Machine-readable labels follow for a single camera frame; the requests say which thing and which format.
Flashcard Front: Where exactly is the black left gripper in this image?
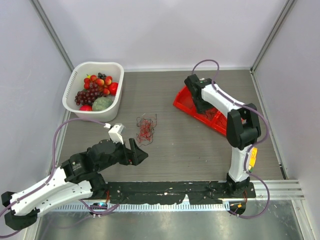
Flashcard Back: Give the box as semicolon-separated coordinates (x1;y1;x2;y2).
96;136;149;172

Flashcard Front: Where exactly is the wire bundle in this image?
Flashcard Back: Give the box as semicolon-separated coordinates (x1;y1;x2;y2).
134;113;158;148

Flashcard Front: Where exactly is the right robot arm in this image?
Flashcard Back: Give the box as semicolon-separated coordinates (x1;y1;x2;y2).
184;74;261;198

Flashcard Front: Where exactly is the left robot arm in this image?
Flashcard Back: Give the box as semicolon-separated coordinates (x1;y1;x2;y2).
1;138;149;231

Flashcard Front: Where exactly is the red compartment tray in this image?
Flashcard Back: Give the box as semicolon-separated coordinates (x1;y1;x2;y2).
172;84;230;137

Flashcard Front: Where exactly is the green melon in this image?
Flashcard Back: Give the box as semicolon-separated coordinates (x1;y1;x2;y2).
92;97;113;112

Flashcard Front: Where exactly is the red tomato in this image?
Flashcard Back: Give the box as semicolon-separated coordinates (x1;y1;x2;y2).
79;105;93;112

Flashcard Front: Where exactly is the red apple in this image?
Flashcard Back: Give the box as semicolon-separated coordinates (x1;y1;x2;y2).
108;82;119;96

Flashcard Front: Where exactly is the orange yellow carton box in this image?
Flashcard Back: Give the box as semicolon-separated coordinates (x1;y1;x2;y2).
248;147;258;172

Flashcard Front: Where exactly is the purple grape bunch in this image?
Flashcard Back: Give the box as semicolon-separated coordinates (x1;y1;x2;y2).
74;82;104;106

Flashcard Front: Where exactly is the white plastic basket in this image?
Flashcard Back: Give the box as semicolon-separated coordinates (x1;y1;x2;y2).
62;61;124;122

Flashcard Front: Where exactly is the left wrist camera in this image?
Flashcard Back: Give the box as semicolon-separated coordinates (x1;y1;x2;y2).
103;123;125;145

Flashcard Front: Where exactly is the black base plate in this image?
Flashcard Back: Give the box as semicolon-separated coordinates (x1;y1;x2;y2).
108;181;256;205

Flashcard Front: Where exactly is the white cable duct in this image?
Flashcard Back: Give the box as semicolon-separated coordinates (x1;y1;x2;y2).
53;202;230;213

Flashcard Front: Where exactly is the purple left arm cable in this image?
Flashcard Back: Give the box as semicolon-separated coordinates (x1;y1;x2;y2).
0;117;121;238

